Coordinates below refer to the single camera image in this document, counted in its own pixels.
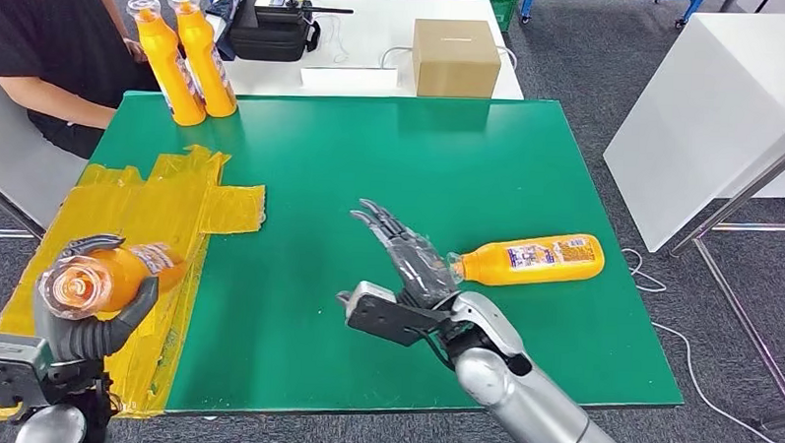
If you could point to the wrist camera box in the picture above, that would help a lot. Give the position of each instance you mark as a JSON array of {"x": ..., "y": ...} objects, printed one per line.
[
  {"x": 376, "y": 317},
  {"x": 8, "y": 370}
]

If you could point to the white table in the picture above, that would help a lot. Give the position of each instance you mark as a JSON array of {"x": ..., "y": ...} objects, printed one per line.
[{"x": 700, "y": 113}]

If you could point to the black carrying case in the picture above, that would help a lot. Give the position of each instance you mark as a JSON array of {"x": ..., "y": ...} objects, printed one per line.
[{"x": 271, "y": 41}]

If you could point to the yellow tape sheet patch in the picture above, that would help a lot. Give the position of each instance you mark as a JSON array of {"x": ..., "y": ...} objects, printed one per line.
[{"x": 158, "y": 199}]

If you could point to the dark blue cloth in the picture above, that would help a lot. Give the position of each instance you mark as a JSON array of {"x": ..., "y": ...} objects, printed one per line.
[{"x": 226, "y": 37}]

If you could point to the person's right forearm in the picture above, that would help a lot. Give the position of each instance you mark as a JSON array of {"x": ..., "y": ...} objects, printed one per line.
[{"x": 50, "y": 102}]

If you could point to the green plastic crate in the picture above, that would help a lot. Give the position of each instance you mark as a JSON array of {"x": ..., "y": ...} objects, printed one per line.
[{"x": 498, "y": 3}]

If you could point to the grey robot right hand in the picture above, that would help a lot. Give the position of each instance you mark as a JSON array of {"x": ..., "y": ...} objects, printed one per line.
[{"x": 423, "y": 273}]

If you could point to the flat white box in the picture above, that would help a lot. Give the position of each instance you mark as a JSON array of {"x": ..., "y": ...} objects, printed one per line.
[{"x": 348, "y": 79}]

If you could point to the person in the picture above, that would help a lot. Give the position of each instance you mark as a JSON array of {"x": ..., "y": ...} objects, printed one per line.
[{"x": 33, "y": 38}]

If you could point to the white desk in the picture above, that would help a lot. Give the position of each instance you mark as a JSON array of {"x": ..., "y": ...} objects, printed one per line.
[{"x": 369, "y": 35}]

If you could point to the person's left hand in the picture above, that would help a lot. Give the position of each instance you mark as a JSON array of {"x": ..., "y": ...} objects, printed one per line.
[{"x": 136, "y": 49}]

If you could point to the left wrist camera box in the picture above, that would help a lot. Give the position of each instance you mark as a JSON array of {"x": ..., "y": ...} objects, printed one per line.
[{"x": 8, "y": 370}]

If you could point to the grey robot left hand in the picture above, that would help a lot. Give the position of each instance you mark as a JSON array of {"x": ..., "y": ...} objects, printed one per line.
[{"x": 94, "y": 340}]

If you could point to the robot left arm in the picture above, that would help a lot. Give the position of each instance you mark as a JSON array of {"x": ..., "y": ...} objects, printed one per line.
[{"x": 52, "y": 427}]

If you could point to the brown cardboard box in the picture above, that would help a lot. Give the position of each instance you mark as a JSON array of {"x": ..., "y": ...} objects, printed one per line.
[{"x": 457, "y": 58}]

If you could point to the person's left forearm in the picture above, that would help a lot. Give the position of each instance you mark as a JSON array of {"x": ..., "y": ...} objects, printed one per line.
[{"x": 113, "y": 4}]

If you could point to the metal stand frame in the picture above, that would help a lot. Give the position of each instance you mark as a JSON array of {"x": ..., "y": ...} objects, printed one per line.
[{"x": 747, "y": 192}]

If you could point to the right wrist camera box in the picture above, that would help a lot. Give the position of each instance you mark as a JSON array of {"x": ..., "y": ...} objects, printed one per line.
[{"x": 376, "y": 317}]

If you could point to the orange plastic bottle clear cap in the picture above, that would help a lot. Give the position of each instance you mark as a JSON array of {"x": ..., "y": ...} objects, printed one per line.
[
  {"x": 541, "y": 259},
  {"x": 206, "y": 70},
  {"x": 123, "y": 276},
  {"x": 170, "y": 75}
]

